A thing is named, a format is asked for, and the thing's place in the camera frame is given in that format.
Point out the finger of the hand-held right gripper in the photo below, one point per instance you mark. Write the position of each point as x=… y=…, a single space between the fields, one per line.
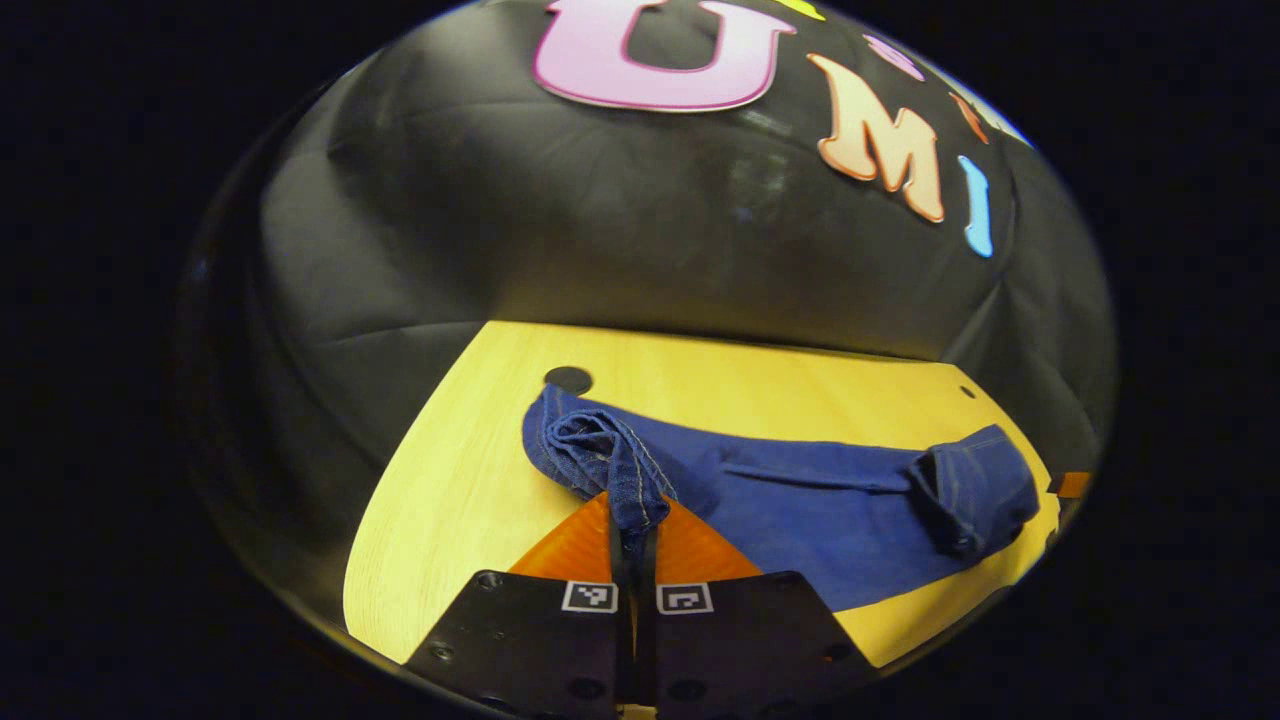
x=1072 y=485

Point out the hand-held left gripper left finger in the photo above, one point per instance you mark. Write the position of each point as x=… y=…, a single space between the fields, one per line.
x=622 y=570

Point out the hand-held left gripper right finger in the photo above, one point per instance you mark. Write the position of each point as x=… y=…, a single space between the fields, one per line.
x=648 y=570

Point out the blue jeans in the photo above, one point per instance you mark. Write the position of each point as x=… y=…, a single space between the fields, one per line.
x=820 y=500

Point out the black backdrop cloth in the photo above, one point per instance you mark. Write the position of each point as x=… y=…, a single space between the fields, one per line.
x=600 y=220

